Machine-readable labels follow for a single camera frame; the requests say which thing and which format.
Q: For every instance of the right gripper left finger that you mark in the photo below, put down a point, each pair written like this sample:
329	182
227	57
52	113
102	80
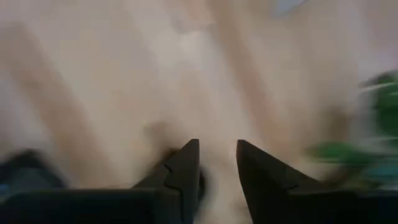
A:
174	199

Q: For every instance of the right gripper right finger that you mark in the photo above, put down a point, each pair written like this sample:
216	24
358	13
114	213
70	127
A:
280	199

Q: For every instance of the green leafy plant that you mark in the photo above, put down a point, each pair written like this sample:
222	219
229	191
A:
385	105

